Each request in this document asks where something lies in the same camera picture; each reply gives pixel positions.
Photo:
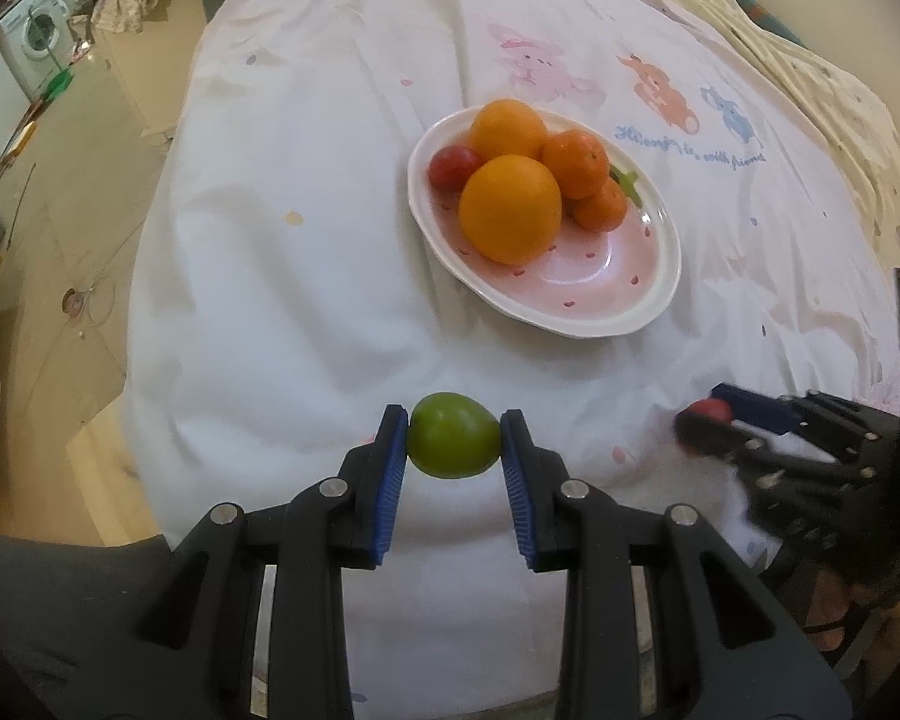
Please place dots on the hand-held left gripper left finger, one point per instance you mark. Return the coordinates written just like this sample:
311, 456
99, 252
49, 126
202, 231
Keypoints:
391, 476

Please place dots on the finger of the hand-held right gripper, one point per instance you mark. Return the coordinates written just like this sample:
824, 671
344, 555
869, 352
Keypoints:
701, 436
765, 409

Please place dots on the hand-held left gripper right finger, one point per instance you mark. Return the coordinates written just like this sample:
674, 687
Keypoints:
516, 487

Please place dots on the red tomato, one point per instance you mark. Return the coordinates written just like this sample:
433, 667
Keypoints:
709, 411
454, 167

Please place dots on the green round fruit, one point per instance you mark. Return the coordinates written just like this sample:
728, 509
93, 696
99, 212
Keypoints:
450, 435

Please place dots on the pink strawberry print plate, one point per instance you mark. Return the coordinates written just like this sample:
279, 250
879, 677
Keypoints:
607, 277

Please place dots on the large orange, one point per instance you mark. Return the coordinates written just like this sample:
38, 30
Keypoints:
507, 127
510, 208

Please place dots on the mandarin orange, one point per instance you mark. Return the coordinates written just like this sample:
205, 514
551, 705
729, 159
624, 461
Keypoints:
601, 205
576, 163

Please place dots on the person's foot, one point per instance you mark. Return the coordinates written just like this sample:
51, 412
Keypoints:
832, 615

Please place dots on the white animal print blanket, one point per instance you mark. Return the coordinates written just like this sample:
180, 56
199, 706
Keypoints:
307, 240

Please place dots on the cream patterned quilt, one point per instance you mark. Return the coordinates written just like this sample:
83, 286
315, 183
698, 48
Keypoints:
817, 75

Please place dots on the round floor drain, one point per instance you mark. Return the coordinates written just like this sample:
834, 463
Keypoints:
72, 304

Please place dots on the person's left trouser leg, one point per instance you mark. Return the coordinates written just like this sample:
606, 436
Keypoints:
52, 615

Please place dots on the teal cloth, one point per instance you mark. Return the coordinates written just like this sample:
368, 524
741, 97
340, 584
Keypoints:
746, 9

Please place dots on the green plastic item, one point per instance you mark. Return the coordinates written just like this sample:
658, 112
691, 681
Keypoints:
57, 84

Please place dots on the white washing machine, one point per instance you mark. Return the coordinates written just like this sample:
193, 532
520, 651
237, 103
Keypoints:
34, 37

